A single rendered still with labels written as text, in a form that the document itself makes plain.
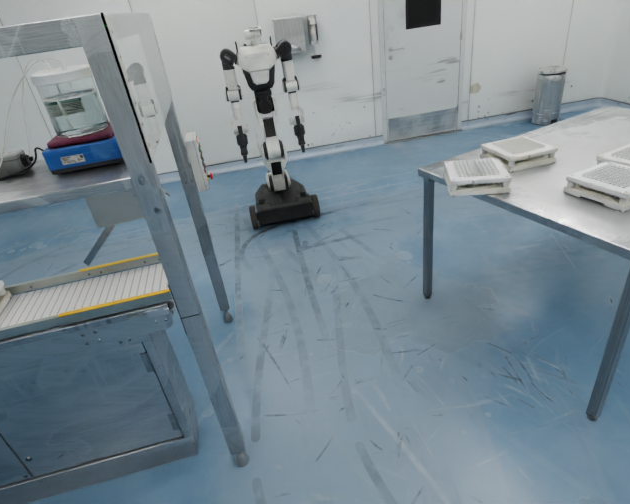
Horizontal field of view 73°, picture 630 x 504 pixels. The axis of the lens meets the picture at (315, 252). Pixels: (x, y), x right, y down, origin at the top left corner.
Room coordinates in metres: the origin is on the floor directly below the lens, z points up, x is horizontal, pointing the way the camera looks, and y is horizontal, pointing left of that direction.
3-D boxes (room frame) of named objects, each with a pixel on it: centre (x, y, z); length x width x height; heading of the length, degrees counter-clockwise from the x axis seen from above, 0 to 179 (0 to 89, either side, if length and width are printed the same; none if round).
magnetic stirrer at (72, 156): (1.30, 0.62, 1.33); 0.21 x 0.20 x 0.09; 9
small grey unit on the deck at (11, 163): (1.28, 0.85, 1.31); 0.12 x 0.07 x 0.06; 99
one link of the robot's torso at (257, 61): (3.58, 0.23, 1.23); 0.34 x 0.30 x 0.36; 96
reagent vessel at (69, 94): (1.30, 0.62, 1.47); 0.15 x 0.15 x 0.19
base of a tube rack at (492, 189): (1.76, -0.76, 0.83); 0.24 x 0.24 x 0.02; 78
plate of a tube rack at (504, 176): (1.76, -0.76, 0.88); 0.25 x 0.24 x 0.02; 168
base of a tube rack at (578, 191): (1.49, -1.20, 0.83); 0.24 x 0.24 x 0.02; 22
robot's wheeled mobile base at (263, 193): (3.56, 0.23, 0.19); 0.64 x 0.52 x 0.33; 6
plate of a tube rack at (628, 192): (1.49, -1.20, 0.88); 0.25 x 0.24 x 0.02; 22
